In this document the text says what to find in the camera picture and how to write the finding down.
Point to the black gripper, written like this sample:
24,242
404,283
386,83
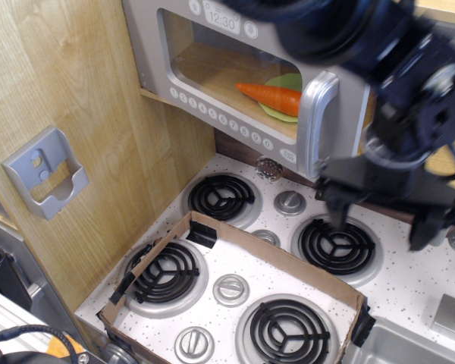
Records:
426,197

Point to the silver toy microwave door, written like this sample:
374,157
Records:
192,53

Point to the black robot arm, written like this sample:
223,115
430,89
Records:
411,67

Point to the back right black burner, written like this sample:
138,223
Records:
340,252

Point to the black burner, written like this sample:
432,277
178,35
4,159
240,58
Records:
288,331
221,196
340,252
172,274

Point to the back silver stove knob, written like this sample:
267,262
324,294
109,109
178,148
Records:
290,203

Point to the silver stove knob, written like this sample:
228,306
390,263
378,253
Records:
267,236
290,203
194,345

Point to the middle silver stove knob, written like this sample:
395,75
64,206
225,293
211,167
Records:
267,236

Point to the silver sink basin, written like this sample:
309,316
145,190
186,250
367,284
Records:
387,343

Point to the hanging silver strainer spoon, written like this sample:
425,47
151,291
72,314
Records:
268,169

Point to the front right black burner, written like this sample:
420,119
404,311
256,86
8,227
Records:
288,331

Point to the orange toy carrot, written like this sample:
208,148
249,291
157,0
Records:
284,100

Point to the back left black burner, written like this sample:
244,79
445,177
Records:
221,196

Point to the green toy plate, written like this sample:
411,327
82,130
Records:
293,81

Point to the centre front silver knob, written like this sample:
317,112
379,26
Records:
231,290

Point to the front left black burner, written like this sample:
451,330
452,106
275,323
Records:
172,274

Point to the front silver stove knob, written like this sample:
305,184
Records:
194,345

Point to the silver oven knob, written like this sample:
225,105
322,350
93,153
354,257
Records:
116,355

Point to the orange tag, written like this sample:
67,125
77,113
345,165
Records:
57,348

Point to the silver faucet handle block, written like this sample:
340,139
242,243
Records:
444,320

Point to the brown cardboard frame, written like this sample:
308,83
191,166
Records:
149,330

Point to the grey wall phone holder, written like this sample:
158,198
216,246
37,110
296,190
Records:
36,161

